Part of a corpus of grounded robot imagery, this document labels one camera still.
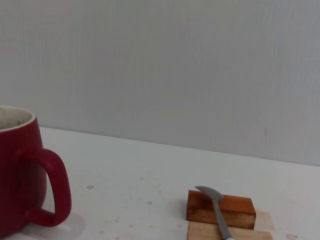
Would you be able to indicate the light wooden bridge block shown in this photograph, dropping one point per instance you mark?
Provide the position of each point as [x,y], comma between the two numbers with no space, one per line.
[205,232]

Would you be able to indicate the red ceramic coffee mug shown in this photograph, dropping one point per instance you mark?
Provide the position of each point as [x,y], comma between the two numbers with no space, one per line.
[17,175]

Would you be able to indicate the dark brown wooden block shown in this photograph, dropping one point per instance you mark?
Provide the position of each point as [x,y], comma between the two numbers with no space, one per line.
[237,208]

